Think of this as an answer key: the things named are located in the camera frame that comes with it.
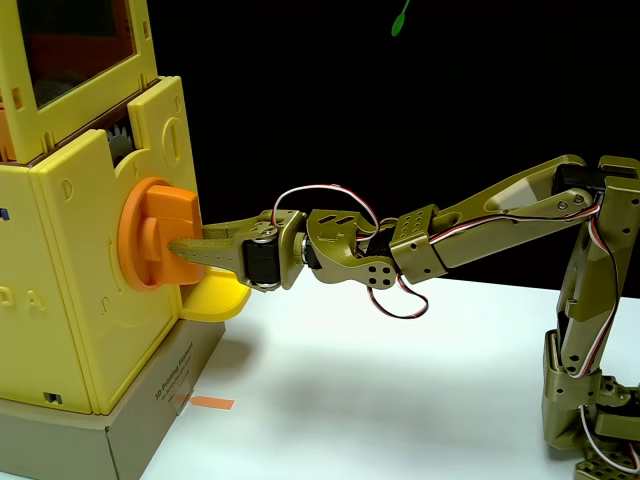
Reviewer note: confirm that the orange vending machine knob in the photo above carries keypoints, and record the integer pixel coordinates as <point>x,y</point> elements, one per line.
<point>165,220</point>

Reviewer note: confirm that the yellow capsule vending machine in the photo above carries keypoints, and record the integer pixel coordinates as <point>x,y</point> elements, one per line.
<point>70,300</point>

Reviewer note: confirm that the yellow dispensing tray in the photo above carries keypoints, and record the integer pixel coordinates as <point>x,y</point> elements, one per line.
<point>215,300</point>

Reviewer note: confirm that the grey plastic gear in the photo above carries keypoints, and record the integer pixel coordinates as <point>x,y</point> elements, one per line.
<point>120,142</point>

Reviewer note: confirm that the orange tape strip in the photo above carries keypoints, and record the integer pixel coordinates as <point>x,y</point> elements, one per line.
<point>212,402</point>

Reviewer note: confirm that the clear tape piece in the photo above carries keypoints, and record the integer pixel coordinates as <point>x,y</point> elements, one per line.
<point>182,399</point>

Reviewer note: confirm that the brown cardboard box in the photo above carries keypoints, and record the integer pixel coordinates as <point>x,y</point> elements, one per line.
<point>150,425</point>

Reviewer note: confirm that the green leaf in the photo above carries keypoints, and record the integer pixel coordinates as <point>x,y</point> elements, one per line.
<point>398,24</point>

